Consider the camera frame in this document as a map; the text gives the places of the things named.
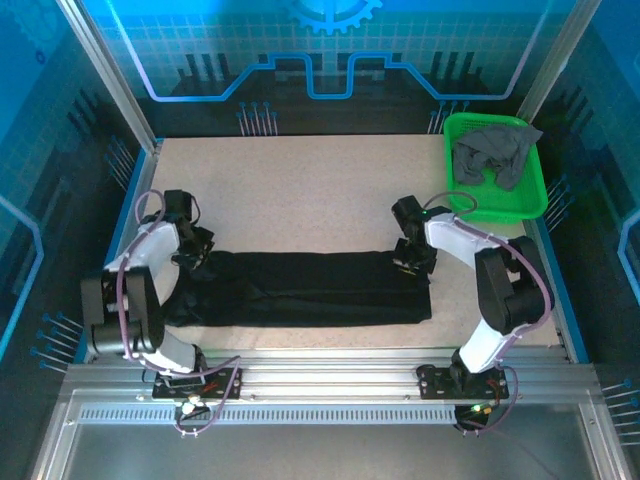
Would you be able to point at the black t-shirt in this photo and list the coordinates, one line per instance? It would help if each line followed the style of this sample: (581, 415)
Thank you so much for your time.
(310, 290)

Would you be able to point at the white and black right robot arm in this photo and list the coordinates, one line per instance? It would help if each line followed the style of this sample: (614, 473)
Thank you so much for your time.
(460, 240)

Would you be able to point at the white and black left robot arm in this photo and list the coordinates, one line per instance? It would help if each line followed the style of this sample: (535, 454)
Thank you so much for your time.
(155, 250)

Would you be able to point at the green plastic basket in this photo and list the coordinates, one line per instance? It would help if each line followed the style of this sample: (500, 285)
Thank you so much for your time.
(525, 200)

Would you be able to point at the grey t-shirt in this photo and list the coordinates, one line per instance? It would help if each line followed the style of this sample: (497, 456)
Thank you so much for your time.
(500, 145)

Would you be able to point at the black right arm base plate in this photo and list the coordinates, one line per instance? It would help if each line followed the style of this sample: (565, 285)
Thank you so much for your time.
(432, 382)

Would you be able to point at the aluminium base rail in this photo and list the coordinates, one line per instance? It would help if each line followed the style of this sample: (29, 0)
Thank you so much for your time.
(325, 375)

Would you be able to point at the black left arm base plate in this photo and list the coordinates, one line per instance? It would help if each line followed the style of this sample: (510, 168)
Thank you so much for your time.
(225, 387)

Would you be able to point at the aluminium frame post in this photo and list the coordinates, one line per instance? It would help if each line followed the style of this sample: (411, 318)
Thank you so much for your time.
(110, 65)
(560, 50)

